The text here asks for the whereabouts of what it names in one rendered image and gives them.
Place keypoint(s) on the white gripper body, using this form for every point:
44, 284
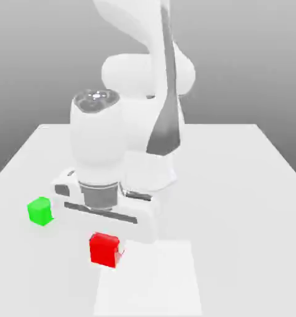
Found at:
143, 223

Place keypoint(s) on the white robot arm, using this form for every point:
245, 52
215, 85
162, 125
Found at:
96, 138

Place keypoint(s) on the small red cube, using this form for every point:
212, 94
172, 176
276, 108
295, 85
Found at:
103, 250

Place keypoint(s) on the small green cube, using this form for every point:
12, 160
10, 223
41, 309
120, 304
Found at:
39, 210

